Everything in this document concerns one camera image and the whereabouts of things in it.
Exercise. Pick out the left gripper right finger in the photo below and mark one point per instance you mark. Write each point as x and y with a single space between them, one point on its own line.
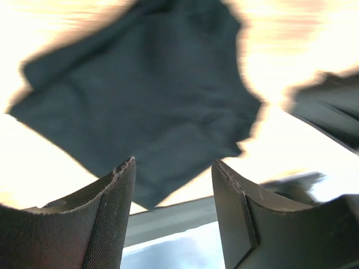
260 228

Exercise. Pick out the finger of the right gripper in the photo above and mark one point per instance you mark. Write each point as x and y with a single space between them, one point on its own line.
331 107

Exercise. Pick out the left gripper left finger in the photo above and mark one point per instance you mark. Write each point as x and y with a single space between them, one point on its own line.
85 229

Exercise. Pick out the black t shirt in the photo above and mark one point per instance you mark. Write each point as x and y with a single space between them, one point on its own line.
160 84

